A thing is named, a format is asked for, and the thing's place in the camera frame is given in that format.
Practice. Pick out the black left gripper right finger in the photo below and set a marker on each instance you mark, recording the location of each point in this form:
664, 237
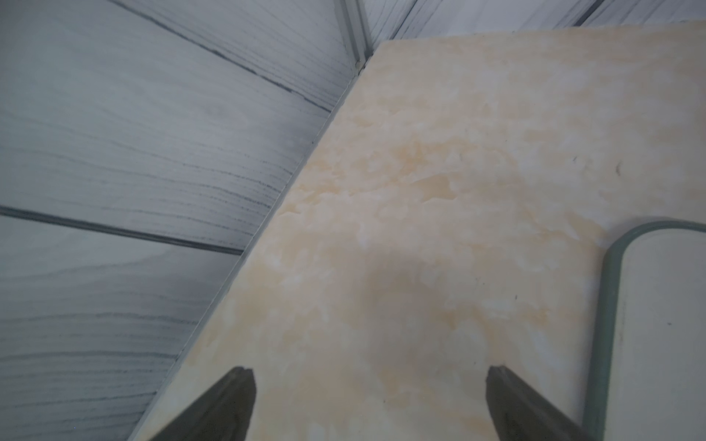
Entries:
519, 412

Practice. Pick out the white green-rimmed cutting board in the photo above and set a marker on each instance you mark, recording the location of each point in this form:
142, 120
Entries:
646, 377

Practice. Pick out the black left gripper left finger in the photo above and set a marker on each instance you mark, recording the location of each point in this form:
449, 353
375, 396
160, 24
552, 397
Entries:
223, 412

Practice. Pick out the left aluminium frame post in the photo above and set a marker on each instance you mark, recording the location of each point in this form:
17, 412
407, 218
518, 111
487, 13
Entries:
355, 31

